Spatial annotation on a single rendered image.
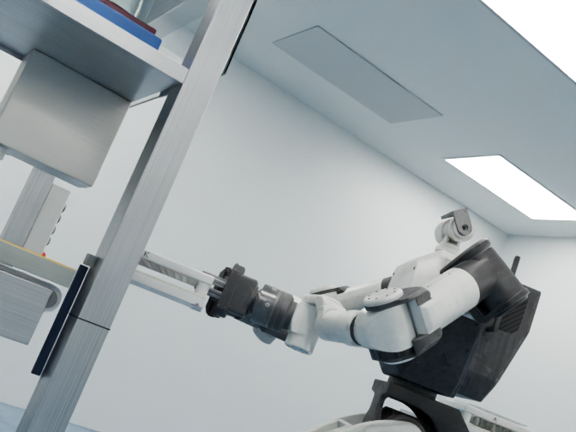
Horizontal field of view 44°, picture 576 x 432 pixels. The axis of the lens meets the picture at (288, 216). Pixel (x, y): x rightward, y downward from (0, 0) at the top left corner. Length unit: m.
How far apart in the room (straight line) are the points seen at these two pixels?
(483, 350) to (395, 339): 0.37
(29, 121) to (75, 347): 0.49
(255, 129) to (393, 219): 1.58
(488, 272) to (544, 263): 5.53
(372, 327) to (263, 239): 4.35
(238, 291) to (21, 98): 0.60
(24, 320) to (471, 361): 0.96
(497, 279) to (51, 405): 0.89
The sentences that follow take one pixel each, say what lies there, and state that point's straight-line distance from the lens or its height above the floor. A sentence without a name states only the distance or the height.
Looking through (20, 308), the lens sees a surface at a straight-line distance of 1.29.
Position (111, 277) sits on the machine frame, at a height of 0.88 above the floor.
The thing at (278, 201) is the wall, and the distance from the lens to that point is 5.74.
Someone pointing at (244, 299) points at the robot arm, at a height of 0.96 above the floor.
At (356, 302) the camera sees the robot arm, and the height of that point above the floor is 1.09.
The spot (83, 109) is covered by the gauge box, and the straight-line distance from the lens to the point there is 1.54.
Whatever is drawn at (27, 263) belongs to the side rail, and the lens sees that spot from 1.28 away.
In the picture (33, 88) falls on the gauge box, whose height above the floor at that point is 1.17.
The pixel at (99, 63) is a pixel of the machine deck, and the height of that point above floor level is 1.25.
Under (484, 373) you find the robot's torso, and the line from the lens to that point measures 1.70.
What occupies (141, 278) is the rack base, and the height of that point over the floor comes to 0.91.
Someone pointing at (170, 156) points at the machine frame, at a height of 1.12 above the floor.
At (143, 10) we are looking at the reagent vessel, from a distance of 1.52.
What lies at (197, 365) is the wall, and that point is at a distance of 5.55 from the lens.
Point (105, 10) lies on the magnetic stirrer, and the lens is 1.44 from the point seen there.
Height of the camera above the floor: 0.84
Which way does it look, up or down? 12 degrees up
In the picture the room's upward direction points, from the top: 22 degrees clockwise
